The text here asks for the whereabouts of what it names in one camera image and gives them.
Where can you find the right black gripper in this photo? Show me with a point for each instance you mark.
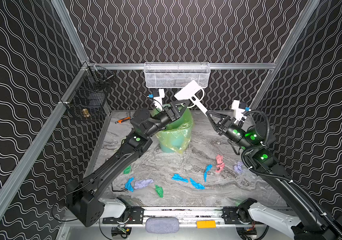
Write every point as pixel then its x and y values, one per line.
pixel 223 124

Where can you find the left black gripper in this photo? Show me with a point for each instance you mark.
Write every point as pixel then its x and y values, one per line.
pixel 169 112

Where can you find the pale green brush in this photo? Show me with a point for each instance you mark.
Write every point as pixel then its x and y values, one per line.
pixel 189 93

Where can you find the green bin with bag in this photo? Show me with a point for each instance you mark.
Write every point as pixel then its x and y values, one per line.
pixel 177 135

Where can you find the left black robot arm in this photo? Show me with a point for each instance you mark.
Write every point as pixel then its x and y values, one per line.
pixel 83 195

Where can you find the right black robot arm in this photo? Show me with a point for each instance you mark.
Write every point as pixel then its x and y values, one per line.
pixel 311 221

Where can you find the pink paper scrap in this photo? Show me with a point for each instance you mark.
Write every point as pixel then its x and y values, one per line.
pixel 220 164

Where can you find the orange utility knife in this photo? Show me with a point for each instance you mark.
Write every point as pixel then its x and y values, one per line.
pixel 120 121

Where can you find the purple paper scrap right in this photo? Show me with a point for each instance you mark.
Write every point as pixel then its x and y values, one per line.
pixel 238 167

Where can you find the purple paper scrap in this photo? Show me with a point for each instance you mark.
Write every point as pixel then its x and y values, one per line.
pixel 238 167
pixel 142 184

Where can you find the green paper scrap left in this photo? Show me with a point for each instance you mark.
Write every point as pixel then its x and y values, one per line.
pixel 127 170

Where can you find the green paper scrap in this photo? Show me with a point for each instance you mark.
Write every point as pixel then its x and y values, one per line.
pixel 127 170
pixel 159 191

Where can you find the green paper scrap front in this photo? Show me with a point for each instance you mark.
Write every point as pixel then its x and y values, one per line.
pixel 159 191

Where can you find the purple paper scrap left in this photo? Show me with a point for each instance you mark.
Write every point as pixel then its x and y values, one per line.
pixel 142 184

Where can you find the brass object in basket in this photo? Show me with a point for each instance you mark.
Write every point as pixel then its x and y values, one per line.
pixel 85 113

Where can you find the yellow block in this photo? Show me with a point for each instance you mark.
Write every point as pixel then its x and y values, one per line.
pixel 206 224

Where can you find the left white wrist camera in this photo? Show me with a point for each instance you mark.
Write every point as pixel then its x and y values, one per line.
pixel 157 96

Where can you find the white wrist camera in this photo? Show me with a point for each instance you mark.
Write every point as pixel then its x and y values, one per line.
pixel 239 109
pixel 157 96

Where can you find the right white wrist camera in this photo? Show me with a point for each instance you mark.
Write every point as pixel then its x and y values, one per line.
pixel 239 109

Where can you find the white wire basket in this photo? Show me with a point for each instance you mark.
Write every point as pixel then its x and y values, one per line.
pixel 176 75

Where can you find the black wire basket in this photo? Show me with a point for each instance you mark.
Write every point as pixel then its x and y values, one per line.
pixel 91 92

